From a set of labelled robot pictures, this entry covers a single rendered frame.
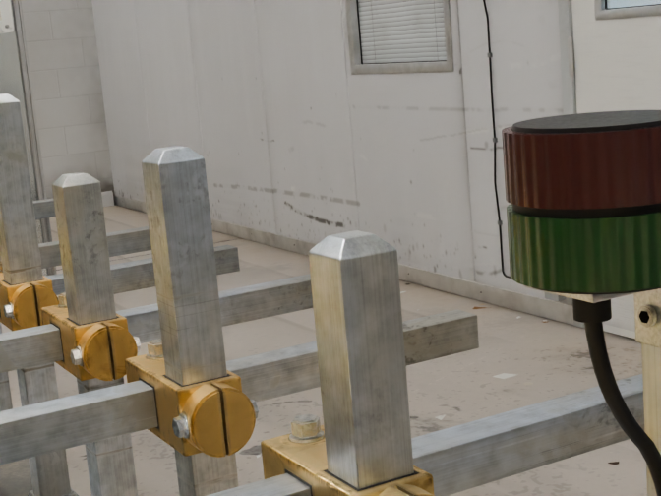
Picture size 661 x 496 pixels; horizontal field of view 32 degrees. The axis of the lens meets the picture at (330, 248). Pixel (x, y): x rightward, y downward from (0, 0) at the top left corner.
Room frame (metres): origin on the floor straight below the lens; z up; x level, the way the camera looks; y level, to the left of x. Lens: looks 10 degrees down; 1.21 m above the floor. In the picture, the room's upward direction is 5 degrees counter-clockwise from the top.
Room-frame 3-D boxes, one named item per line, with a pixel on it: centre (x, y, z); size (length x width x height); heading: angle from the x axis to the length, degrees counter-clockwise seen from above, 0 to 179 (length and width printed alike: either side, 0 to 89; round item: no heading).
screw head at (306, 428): (0.67, 0.02, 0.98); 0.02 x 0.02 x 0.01
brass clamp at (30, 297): (1.29, 0.35, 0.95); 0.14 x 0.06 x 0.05; 28
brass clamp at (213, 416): (0.85, 0.12, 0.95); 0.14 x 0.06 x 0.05; 28
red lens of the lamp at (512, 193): (0.37, -0.09, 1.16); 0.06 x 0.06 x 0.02
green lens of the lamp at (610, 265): (0.37, -0.09, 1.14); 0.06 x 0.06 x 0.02
